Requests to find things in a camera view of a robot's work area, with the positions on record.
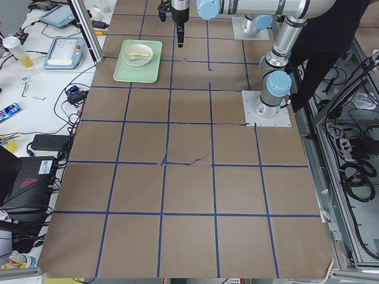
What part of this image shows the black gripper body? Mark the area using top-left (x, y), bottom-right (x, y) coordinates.
top-left (176, 22), bottom-right (185, 33)

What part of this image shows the white round plate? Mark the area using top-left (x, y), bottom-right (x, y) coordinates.
top-left (121, 44), bottom-right (154, 67)

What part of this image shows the yellow plastic fork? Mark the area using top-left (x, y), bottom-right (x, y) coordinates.
top-left (125, 52), bottom-right (151, 57)

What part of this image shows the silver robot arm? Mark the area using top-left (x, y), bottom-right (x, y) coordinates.
top-left (174, 1), bottom-right (334, 119)

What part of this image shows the grey-green plastic spoon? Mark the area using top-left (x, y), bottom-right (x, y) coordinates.
top-left (128, 56), bottom-right (151, 61)

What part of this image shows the light green tray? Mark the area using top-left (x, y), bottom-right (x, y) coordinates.
top-left (113, 40), bottom-right (162, 83)

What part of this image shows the white paper cup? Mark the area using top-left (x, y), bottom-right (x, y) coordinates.
top-left (89, 7), bottom-right (102, 21)

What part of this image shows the near blue teach pendant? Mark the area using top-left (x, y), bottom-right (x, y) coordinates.
top-left (43, 37), bottom-right (85, 69)

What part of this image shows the blue teach pendant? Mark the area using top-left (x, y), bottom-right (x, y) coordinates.
top-left (40, 5), bottom-right (75, 28)
top-left (43, 37), bottom-right (85, 69)

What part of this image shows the far blue teach pendant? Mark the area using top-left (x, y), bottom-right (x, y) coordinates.
top-left (40, 5), bottom-right (75, 28)

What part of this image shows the person in black clothes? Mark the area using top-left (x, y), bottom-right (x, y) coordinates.
top-left (285, 0), bottom-right (375, 112)

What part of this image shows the bottle with yellow liquid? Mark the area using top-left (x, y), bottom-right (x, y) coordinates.
top-left (2, 36), bottom-right (34, 67)

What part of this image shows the black power adapter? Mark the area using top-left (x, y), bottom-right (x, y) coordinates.
top-left (31, 134), bottom-right (69, 151)

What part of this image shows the smartphone on side table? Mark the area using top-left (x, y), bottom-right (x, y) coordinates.
top-left (0, 102), bottom-right (21, 123)

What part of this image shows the black computer case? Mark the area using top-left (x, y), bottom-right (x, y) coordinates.
top-left (1, 147), bottom-right (57, 235)

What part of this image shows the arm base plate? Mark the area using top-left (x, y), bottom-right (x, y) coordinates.
top-left (242, 91), bottom-right (291, 127)
top-left (232, 15), bottom-right (273, 41)

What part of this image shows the aluminium frame post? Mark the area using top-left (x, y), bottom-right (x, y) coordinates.
top-left (67, 0), bottom-right (104, 63)

